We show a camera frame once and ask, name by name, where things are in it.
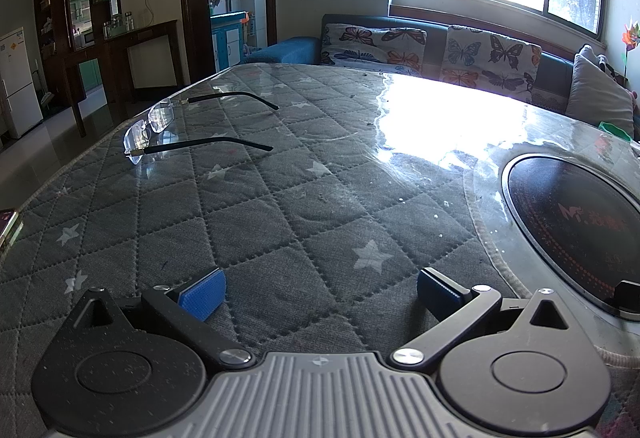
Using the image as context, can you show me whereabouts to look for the teal cabinet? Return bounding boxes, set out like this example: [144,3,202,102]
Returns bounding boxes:
[210,10,250,72]

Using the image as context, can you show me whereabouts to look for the round black induction cooktop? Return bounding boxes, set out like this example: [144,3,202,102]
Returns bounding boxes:
[500,153,640,319]

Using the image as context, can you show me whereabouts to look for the grey pillow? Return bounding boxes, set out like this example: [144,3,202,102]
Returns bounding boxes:
[565,45,637,140]

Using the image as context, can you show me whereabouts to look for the dark wooden console table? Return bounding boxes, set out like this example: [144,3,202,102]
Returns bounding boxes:
[62,19,184,138]

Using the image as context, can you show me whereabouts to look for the butterfly print cushion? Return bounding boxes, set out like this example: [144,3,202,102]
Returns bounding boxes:
[320,23,429,78]
[440,24,544,105]

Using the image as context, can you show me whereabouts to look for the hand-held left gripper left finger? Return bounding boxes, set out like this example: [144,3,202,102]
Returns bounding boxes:
[60,267,256,371]

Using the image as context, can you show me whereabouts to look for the dark red box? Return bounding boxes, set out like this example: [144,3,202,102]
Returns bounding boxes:
[0,209,24,251]

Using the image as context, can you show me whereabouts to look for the dark wooden door frame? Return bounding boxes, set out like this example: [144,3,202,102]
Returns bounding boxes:
[178,0,278,85]

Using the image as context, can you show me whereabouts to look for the blue sofa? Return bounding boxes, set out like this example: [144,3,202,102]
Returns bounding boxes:
[245,14,640,139]

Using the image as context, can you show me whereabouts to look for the grey quilted star table cover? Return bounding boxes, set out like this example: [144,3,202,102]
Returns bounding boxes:
[0,63,640,438]

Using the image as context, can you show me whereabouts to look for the colourful pinwheel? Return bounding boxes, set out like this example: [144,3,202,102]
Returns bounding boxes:
[612,18,640,60]

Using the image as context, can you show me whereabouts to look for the dark wooden shelf cabinet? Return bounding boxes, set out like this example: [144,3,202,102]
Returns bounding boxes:
[32,0,124,109]

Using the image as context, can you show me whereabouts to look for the rimless eyeglasses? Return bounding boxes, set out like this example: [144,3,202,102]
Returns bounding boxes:
[122,91,280,165]

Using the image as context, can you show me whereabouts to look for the green plastic item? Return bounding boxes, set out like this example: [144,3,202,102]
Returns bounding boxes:
[598,120,634,142]

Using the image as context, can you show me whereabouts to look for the white refrigerator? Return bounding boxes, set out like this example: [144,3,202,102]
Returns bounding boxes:
[0,27,45,140]

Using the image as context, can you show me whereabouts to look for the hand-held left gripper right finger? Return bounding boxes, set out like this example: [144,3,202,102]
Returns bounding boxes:
[390,267,577,370]

